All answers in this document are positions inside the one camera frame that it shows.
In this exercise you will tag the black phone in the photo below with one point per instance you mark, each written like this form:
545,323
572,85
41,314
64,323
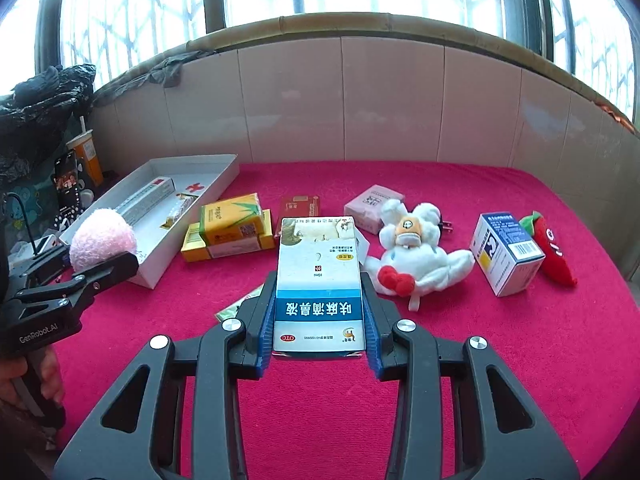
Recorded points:
67,180

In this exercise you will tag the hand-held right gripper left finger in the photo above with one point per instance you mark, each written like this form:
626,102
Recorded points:
261,342

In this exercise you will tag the white cardboard tray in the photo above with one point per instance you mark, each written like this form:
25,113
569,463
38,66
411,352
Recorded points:
210,170

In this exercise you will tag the light blue white medicine box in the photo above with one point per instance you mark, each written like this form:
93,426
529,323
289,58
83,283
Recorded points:
317,280

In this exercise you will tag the grey cloth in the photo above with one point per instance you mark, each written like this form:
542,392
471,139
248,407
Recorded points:
165,67

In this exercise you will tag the yellow green box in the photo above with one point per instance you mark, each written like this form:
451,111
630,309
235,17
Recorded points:
230,215

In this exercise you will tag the red box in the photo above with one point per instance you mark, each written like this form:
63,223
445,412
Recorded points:
300,206

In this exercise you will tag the red blanket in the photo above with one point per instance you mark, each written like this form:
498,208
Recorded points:
310,410

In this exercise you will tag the person's left hand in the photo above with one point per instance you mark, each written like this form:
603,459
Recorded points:
52,377

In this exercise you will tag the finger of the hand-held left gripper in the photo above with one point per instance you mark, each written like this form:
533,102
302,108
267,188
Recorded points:
45,266
112,270

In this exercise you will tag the pink packet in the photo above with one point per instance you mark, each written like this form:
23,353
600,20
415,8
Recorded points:
370,202

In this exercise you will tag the teal printed cloth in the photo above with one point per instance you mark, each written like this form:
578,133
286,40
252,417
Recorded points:
15,220

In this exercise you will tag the dark blue white box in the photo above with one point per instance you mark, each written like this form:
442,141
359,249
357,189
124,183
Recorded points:
505,260

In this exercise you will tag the black plastic bag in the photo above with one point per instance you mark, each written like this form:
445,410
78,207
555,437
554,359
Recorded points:
40,110

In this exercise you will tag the white plush toy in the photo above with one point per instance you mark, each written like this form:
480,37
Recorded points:
425,260

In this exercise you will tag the yellow orange box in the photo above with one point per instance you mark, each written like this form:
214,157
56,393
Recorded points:
235,251

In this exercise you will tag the red chili plush toy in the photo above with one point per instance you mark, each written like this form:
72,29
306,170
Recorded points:
552,255

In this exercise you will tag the pink fluffy ball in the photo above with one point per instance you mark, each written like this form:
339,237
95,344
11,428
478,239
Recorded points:
102,237

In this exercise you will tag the black charger plug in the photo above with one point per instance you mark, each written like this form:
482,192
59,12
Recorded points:
445,227

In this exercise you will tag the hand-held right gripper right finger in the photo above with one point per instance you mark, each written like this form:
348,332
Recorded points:
373,345

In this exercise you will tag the green sachet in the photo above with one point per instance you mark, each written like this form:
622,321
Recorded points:
232,310

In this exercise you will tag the long white tube box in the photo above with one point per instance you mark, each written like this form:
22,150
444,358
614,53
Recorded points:
145,199

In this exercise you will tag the orange drink cup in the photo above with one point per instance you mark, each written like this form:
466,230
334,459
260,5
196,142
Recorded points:
90,160

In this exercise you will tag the small clear plastic packet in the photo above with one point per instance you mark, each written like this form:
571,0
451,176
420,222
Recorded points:
177,210

